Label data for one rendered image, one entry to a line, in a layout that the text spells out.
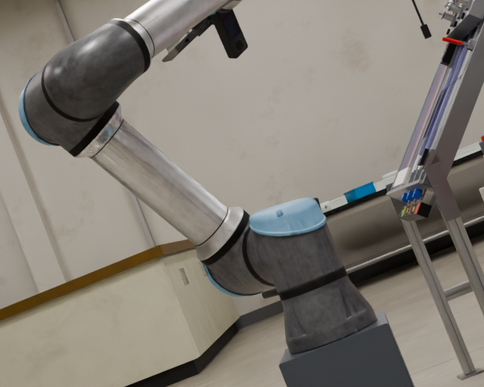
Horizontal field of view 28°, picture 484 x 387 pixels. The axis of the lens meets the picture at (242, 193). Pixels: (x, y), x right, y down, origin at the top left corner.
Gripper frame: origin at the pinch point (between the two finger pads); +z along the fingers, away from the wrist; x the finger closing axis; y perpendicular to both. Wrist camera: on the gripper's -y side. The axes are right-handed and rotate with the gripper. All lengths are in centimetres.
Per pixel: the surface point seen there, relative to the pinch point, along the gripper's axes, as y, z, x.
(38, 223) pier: -22, 759, -292
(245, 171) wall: -130, 629, -434
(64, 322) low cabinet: -83, 522, -141
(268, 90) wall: -87, 591, -498
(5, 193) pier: 23, 770, -295
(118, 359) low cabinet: -131, 506, -144
